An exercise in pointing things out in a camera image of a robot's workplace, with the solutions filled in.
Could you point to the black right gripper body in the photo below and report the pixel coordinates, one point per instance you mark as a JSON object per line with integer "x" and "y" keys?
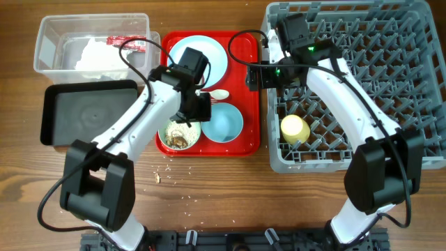
{"x": 253, "y": 81}

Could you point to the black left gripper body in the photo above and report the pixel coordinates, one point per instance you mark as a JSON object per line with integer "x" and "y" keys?
{"x": 199, "y": 109}

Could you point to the green bowl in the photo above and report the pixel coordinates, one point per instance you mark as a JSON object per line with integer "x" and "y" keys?
{"x": 163, "y": 137}

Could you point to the rice and food leftovers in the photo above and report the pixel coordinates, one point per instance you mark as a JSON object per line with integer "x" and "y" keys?
{"x": 179, "y": 137}

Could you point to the light blue bowl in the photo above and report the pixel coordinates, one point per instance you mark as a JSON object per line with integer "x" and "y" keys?
{"x": 226, "y": 123}

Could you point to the yellow plastic cup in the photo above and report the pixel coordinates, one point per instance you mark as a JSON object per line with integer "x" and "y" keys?
{"x": 294, "y": 129}

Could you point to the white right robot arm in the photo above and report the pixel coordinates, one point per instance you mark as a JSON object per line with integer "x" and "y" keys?
{"x": 385, "y": 169}

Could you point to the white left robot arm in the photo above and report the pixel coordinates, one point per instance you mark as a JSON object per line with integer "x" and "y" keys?
{"x": 97, "y": 185}

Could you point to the black waste tray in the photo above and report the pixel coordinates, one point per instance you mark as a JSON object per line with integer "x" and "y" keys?
{"x": 84, "y": 110}

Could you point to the clear plastic waste bin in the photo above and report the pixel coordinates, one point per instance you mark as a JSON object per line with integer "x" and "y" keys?
{"x": 75, "y": 48}

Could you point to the grey dishwasher rack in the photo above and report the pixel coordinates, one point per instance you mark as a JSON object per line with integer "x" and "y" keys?
{"x": 392, "y": 49}

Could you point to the white plastic spoon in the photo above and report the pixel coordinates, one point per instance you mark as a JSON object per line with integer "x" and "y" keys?
{"x": 219, "y": 94}

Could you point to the red serving tray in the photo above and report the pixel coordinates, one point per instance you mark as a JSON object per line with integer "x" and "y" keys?
{"x": 239, "y": 95}

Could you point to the light blue plate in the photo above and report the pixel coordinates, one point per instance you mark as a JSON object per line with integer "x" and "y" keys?
{"x": 212, "y": 49}

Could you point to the food scrap on table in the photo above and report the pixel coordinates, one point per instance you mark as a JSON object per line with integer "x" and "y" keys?
{"x": 157, "y": 178}

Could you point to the red snack wrapper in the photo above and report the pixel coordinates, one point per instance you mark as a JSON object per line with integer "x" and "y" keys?
{"x": 134, "y": 43}

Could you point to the crumpled white paper napkin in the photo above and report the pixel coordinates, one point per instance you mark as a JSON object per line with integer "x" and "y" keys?
{"x": 98, "y": 56}

